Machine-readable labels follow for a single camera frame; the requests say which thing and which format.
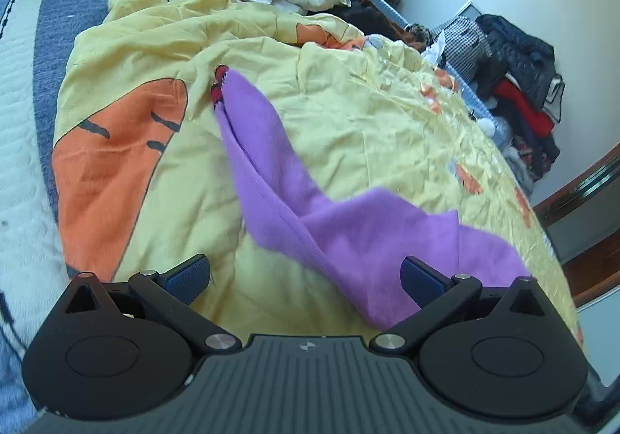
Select purple sweater with red trim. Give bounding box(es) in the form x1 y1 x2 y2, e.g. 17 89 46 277
211 65 527 330

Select pile of clothes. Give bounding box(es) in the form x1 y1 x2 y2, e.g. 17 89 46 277
474 14 565 184

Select yellow carrot-print quilt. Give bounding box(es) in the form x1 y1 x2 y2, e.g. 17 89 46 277
52 0 579 338

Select white plush ball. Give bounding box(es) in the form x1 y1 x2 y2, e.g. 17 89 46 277
476 117 496 138

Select checkered houndstooth bag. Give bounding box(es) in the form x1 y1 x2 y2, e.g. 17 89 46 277
434 16 492 83

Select blue quilted bedding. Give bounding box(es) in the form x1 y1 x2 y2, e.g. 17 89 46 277
0 0 196 434

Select wooden door frame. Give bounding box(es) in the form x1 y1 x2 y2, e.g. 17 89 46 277
534 148 619 307

